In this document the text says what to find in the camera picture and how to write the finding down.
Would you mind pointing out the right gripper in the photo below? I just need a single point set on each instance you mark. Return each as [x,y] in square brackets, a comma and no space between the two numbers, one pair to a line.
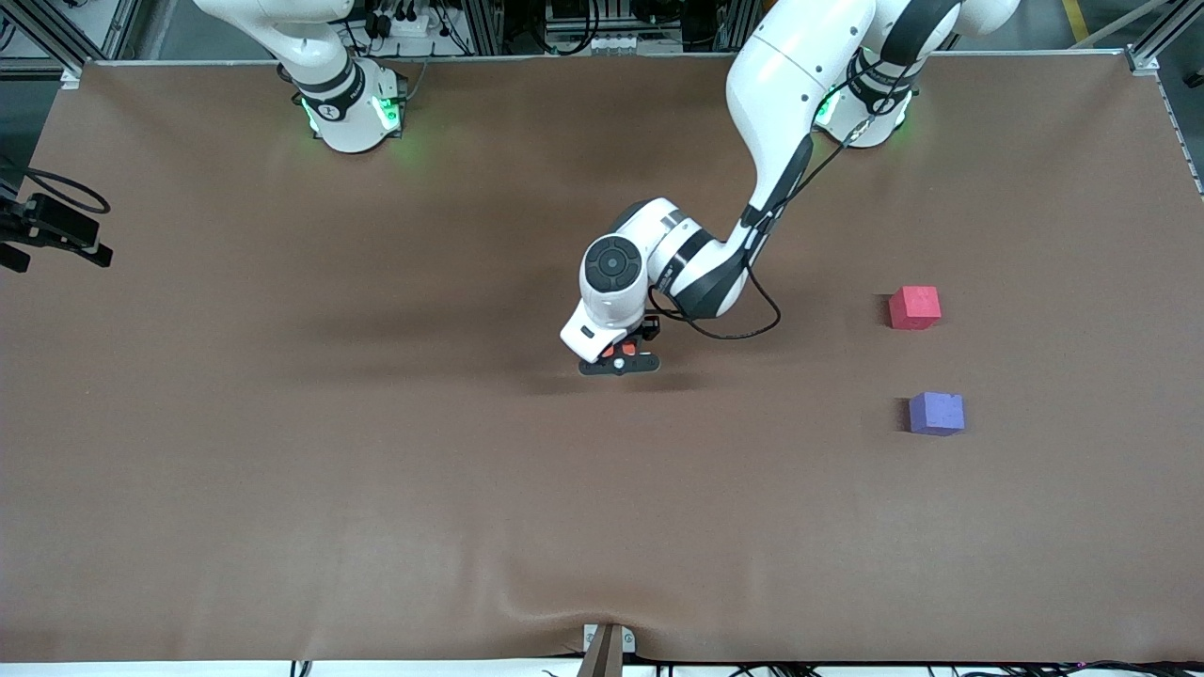
[47,226]

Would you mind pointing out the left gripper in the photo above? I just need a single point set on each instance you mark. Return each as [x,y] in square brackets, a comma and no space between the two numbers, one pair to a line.
[647,329]

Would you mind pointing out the orange foam block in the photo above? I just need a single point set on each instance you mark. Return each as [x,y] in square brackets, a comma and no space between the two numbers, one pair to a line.
[621,351]

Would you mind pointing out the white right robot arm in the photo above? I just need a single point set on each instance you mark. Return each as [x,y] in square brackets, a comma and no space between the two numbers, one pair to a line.
[348,118]

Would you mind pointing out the brown table mat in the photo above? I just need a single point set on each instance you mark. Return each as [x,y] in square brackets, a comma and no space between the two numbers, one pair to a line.
[602,489]

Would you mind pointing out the white terminal block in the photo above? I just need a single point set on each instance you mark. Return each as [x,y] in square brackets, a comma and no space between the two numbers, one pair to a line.
[602,44]

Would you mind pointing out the red foam block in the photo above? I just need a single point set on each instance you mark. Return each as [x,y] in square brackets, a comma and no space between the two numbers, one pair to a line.
[914,308]

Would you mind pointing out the purple foam block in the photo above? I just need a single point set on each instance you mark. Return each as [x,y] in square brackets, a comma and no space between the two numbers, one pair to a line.
[937,414]

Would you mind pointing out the white power strip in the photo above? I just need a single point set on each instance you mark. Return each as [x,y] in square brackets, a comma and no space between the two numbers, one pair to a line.
[404,25]

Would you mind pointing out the metal corner bracket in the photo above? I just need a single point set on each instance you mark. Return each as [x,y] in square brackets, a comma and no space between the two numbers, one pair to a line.
[71,77]
[1146,62]

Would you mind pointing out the aluminium frame profile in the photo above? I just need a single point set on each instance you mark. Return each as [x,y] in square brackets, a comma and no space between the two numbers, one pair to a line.
[28,66]
[1166,28]

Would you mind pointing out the metal mounting bracket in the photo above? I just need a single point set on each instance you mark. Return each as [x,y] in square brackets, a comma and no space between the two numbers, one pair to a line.
[628,641]

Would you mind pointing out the brown camera post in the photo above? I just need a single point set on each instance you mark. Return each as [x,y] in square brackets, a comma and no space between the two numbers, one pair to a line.
[602,658]

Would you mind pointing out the aluminium frame post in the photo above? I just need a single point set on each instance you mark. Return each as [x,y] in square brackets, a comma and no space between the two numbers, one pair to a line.
[484,26]
[729,23]

